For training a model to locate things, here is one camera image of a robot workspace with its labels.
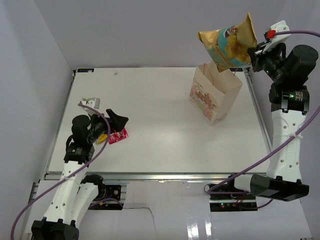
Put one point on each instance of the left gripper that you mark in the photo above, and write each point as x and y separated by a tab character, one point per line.
118	122

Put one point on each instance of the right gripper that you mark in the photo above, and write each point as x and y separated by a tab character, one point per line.
258	56

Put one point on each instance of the brown chips bag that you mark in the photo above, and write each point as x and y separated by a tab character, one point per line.
228	47

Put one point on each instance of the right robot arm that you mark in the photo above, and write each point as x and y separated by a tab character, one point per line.
289	98

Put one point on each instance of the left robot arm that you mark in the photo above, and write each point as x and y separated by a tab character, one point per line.
77	190

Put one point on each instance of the beige paper bag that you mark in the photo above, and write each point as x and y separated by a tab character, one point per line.
214	93

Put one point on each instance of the pink snack packet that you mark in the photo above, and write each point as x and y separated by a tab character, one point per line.
118	136

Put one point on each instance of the yellow snack packet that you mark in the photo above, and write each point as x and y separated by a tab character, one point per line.
102	138

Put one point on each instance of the blue label sticker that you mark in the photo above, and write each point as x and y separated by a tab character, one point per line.
85	70

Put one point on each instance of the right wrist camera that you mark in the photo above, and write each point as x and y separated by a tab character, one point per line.
277	33

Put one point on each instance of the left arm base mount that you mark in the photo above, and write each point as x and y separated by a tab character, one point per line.
107	193

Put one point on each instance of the aluminium table frame rail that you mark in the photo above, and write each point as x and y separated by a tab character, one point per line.
168	139

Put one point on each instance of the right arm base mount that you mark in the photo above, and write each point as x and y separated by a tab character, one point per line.
226	200

